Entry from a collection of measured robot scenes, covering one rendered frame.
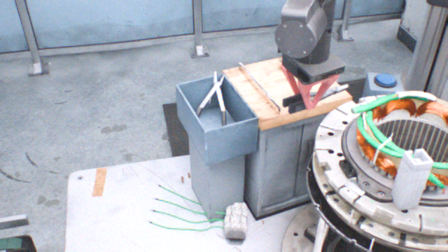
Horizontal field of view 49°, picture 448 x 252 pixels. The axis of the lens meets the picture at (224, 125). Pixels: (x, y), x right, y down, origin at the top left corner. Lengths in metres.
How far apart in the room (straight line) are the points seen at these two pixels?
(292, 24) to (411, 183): 0.27
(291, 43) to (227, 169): 0.40
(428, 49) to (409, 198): 0.59
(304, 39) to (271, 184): 0.46
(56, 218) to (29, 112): 0.83
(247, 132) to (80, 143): 1.75
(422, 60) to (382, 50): 2.15
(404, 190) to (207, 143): 0.36
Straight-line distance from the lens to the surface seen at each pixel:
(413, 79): 1.30
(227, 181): 1.02
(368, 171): 0.78
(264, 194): 1.06
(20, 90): 3.09
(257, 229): 1.09
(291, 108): 0.81
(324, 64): 0.77
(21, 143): 2.68
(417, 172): 0.70
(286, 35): 0.67
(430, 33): 1.24
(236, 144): 0.93
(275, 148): 0.98
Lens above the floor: 1.62
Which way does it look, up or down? 39 degrees down
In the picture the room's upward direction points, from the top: straight up
